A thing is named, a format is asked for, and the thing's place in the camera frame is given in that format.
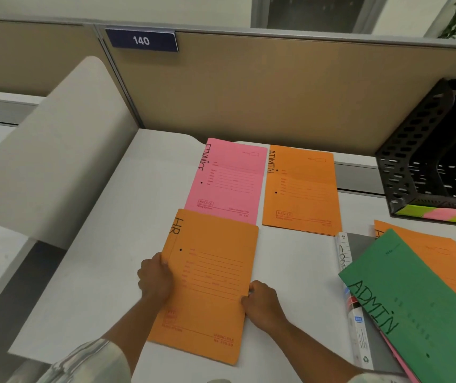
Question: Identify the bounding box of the person's left hand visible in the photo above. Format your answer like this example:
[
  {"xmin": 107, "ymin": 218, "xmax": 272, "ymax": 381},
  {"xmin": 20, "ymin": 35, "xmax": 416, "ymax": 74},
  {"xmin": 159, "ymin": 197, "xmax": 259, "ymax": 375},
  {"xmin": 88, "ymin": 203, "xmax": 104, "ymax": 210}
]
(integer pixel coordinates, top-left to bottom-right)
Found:
[{"xmin": 136, "ymin": 252, "xmax": 175, "ymax": 304}]

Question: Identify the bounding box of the person's right hand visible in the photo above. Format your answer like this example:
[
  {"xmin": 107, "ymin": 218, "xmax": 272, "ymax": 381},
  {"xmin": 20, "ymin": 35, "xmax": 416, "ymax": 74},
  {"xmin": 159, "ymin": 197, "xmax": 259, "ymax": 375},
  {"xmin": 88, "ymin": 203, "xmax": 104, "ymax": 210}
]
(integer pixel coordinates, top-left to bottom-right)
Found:
[{"xmin": 240, "ymin": 279, "xmax": 289, "ymax": 336}]

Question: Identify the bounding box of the orange folder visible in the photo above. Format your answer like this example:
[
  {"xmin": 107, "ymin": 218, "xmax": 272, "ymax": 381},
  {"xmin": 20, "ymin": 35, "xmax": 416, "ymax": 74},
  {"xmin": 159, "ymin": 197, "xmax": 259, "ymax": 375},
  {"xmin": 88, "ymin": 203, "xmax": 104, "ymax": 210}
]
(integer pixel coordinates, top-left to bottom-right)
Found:
[
  {"xmin": 373, "ymin": 219, "xmax": 456, "ymax": 314},
  {"xmin": 147, "ymin": 208, "xmax": 260, "ymax": 367},
  {"xmin": 262, "ymin": 144, "xmax": 343, "ymax": 237}
]

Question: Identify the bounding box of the pink folder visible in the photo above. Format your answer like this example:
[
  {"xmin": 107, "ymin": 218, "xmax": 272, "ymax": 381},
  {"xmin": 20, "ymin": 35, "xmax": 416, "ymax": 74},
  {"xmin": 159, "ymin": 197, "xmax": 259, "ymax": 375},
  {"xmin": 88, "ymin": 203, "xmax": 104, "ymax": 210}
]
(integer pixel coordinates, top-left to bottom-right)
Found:
[
  {"xmin": 184, "ymin": 137, "xmax": 268, "ymax": 226},
  {"xmin": 379, "ymin": 330, "xmax": 422, "ymax": 383}
]

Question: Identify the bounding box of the grey folder white spine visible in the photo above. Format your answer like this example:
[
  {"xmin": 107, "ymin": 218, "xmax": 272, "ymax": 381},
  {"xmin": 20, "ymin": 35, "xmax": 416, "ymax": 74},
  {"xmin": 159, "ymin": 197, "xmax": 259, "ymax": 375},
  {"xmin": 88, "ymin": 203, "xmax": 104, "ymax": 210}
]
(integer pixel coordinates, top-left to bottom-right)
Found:
[{"xmin": 334, "ymin": 231, "xmax": 406, "ymax": 374}]

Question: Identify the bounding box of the green folder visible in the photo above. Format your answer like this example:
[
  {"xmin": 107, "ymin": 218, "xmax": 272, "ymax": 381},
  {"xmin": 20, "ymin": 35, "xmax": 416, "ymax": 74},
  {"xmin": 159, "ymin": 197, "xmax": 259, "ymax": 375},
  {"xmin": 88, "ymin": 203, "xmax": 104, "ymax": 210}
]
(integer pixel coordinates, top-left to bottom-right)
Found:
[{"xmin": 338, "ymin": 229, "xmax": 456, "ymax": 383}]

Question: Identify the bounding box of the person's right forearm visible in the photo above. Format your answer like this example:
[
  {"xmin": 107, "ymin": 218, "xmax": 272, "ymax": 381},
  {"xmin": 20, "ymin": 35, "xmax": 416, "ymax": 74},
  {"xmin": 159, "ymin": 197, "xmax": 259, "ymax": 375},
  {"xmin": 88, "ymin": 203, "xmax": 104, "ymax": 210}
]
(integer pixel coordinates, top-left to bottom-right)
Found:
[{"xmin": 267, "ymin": 318, "xmax": 363, "ymax": 383}]

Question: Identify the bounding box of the person's left forearm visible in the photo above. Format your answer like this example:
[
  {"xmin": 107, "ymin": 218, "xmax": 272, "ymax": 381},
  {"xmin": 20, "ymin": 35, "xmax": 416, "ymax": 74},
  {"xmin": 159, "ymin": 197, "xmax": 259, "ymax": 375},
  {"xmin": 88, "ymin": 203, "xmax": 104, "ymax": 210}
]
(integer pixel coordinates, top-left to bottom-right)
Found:
[{"xmin": 101, "ymin": 297, "xmax": 163, "ymax": 378}]

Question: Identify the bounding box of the person's right shirt sleeve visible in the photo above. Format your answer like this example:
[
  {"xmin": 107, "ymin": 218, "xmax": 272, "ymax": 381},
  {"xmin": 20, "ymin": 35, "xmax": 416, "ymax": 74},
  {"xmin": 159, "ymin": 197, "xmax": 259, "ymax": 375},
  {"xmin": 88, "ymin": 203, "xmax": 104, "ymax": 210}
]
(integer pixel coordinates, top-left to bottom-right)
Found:
[{"xmin": 347, "ymin": 370, "xmax": 411, "ymax": 383}]

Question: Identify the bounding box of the white curved side panel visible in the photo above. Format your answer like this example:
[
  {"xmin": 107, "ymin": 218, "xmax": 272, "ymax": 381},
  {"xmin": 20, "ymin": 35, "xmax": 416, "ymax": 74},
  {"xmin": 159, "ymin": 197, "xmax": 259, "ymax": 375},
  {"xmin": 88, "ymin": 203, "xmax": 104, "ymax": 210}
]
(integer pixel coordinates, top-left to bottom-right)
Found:
[{"xmin": 0, "ymin": 55, "xmax": 140, "ymax": 251}]

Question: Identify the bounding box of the pink sticky note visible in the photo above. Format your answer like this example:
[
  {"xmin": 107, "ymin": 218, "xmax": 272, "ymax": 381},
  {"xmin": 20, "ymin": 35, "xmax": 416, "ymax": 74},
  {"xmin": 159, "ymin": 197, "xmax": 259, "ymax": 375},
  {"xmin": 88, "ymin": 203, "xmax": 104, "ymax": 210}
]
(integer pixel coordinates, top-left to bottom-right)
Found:
[{"xmin": 423, "ymin": 207, "xmax": 456, "ymax": 223}]

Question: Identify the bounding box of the tan desk partition panel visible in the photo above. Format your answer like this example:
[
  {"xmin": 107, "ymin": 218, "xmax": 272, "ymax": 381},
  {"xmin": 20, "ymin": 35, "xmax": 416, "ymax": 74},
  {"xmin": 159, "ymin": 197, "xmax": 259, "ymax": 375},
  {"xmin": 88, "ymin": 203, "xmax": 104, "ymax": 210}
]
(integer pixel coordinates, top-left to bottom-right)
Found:
[
  {"xmin": 94, "ymin": 23, "xmax": 456, "ymax": 156},
  {"xmin": 0, "ymin": 18, "xmax": 107, "ymax": 98}
]

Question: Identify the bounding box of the dark blue number plate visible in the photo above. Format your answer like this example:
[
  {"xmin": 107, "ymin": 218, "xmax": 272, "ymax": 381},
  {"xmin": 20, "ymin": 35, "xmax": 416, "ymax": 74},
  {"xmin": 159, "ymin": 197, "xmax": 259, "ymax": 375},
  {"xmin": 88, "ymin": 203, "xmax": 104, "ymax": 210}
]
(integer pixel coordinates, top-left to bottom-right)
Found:
[{"xmin": 105, "ymin": 28, "xmax": 180, "ymax": 53}]

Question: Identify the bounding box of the frosted glass door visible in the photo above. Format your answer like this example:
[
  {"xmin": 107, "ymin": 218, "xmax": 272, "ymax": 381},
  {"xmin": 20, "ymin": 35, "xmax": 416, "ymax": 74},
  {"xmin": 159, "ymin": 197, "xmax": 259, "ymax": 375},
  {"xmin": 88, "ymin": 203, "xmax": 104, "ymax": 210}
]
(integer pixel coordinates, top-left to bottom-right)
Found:
[{"xmin": 250, "ymin": 0, "xmax": 390, "ymax": 35}]

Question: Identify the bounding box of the grey cable tray cover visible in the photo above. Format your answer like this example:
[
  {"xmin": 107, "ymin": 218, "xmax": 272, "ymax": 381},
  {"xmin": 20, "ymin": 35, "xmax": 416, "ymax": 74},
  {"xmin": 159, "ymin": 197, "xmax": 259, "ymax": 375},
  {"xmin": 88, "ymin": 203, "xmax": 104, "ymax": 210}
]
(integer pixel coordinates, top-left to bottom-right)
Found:
[{"xmin": 333, "ymin": 161, "xmax": 387, "ymax": 196}]

